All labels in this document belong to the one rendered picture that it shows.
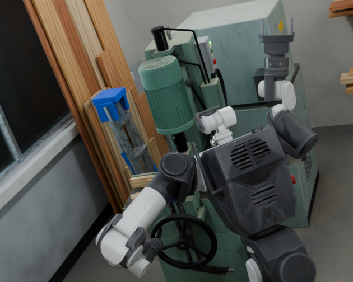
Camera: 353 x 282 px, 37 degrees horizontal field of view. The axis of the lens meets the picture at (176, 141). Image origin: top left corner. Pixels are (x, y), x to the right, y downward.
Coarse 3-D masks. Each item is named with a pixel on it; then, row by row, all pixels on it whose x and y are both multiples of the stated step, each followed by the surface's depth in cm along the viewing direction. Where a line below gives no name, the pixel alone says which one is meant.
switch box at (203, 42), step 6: (204, 36) 254; (198, 42) 248; (204, 42) 246; (204, 48) 247; (210, 48) 251; (198, 54) 249; (204, 54) 249; (210, 54) 249; (198, 60) 251; (204, 60) 250; (210, 60) 250; (210, 66) 251; (204, 72) 253; (210, 72) 252
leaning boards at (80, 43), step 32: (32, 0) 338; (64, 0) 371; (96, 0) 404; (64, 32) 362; (96, 32) 405; (64, 64) 358; (96, 64) 394; (64, 96) 361; (128, 96) 396; (96, 128) 367; (96, 160) 384; (128, 192) 392
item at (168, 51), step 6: (156, 30) 231; (162, 30) 232; (156, 36) 232; (162, 36) 232; (156, 42) 234; (162, 42) 233; (162, 48) 234; (168, 48) 236; (156, 54) 235; (162, 54) 235; (168, 54) 234
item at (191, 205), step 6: (198, 192) 236; (186, 198) 227; (192, 198) 226; (198, 198) 234; (174, 204) 227; (186, 204) 226; (192, 204) 225; (198, 204) 233; (168, 210) 229; (186, 210) 227; (192, 210) 227; (198, 210) 232
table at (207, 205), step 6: (132, 192) 257; (204, 192) 239; (204, 198) 235; (126, 204) 248; (204, 204) 236; (210, 204) 235; (162, 210) 242; (204, 210) 233; (198, 216) 229; (204, 216) 231; (168, 222) 232; (180, 222) 231
